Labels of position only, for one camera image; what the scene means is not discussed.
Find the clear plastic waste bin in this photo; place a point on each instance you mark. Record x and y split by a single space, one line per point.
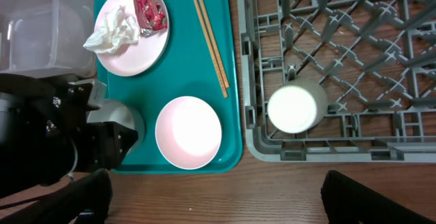
41 38

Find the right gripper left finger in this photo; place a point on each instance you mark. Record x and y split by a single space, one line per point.
84 201

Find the grey dishwasher rack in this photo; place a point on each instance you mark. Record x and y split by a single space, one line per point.
375 59

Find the white tissue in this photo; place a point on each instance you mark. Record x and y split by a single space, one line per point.
115 30

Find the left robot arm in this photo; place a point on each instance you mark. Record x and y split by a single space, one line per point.
45 134

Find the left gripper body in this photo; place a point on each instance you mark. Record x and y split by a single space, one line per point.
45 134

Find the wooden chopstick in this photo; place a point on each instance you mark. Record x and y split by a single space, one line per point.
210 49
214 43

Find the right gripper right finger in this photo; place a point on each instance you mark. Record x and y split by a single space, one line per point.
347 201

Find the pink bowl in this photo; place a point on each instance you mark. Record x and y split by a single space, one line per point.
188 133

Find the grey bowl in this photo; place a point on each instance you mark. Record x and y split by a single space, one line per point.
115 111

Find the large white plate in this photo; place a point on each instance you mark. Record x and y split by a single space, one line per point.
130 60

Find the white cup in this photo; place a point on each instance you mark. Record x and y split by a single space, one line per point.
297 106

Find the red snack wrapper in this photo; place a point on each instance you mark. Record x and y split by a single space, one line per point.
151 17

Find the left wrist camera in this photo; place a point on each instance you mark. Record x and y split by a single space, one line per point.
93 92

